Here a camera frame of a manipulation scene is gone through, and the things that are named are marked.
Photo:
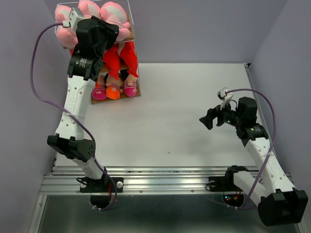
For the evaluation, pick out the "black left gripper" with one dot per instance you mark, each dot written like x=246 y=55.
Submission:
x=110 y=29

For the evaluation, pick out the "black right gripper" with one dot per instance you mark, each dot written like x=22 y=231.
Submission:
x=212 y=113

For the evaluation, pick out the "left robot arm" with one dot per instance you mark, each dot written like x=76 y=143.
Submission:
x=68 y=139

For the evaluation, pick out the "boy doll magenta pants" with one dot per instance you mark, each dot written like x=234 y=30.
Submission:
x=99 y=91

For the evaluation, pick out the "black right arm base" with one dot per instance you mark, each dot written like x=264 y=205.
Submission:
x=225 y=184

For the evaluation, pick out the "red shark plush mouth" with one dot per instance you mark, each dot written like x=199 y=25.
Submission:
x=112 y=62

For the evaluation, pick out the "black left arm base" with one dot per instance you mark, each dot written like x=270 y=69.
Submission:
x=103 y=192

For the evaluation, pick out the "red whale plush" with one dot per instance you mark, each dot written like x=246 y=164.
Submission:
x=127 y=53

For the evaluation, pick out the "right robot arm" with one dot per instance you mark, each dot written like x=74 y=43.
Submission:
x=277 y=199

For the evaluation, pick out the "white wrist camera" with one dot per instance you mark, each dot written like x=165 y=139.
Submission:
x=74 y=17
x=225 y=96

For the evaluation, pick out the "pink pig plush top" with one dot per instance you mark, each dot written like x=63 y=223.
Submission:
x=89 y=8

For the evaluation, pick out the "large pink striped pig plush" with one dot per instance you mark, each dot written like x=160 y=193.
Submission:
x=66 y=36

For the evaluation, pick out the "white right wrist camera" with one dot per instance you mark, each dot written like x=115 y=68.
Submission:
x=225 y=96

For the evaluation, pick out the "boy doll orange pants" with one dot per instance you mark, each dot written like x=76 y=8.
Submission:
x=113 y=87

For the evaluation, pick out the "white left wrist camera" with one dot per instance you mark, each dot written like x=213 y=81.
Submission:
x=74 y=17

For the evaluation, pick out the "pink pig plush bottom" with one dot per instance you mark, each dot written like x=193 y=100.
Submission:
x=113 y=13

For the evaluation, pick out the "white wire wooden shelf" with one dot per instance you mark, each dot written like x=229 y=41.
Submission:
x=125 y=5

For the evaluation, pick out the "boy doll magenta striped shirt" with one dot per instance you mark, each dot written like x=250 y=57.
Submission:
x=129 y=83

